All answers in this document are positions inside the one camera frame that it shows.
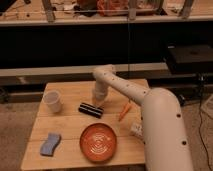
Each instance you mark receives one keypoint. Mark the beige rounded end effector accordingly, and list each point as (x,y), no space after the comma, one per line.
(99,93)

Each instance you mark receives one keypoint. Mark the black striped eraser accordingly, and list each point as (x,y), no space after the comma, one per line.
(90,110)

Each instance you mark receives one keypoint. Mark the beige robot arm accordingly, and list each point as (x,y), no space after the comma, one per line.
(166,145)

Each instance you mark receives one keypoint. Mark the orange carrot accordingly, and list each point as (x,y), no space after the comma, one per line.
(125,110)

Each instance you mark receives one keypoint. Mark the translucent plastic cup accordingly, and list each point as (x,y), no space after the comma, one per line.
(52,100)

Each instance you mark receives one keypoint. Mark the wooden table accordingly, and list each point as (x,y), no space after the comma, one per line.
(70,139)

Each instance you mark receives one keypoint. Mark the beige patterned can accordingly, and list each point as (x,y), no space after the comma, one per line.
(136,130)

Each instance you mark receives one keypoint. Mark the orange ridged plate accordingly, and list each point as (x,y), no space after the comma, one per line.
(98,142)

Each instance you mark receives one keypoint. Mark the black box on stand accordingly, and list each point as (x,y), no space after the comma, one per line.
(190,59)

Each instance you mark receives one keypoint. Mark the blue sponge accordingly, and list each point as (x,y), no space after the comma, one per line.
(50,144)

